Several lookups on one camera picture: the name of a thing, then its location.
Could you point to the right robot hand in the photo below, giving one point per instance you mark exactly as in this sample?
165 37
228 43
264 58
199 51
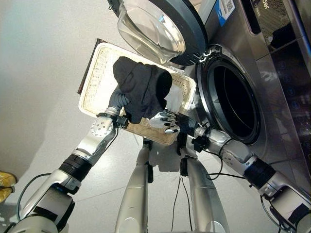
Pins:
173 122

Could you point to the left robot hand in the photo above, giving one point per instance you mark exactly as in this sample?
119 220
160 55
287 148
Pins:
117 99

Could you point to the black garment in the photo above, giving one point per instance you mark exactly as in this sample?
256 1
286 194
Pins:
143 89

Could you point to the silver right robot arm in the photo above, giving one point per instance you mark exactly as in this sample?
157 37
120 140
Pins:
252 170

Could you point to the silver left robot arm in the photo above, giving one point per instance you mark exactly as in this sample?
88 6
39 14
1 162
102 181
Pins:
73 167

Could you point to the washing machine glass door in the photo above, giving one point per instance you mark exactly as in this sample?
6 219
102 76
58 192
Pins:
160 29

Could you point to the silver washing machine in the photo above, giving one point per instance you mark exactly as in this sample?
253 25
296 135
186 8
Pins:
262 80

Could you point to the white woven laundry basket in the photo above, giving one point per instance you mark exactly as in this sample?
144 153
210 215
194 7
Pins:
99 82

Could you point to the silver right robot leg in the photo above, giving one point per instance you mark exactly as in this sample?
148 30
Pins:
204 194

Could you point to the silver robot leg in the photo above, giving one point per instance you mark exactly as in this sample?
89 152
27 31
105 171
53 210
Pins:
204 194
136 191

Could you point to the silver left robot leg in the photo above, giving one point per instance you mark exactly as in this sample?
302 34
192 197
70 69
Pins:
136 191

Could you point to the blue energy label sticker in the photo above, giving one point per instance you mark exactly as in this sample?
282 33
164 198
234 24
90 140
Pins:
225 11

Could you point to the yellow object on floor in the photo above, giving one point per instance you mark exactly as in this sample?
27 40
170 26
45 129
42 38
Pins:
6 185

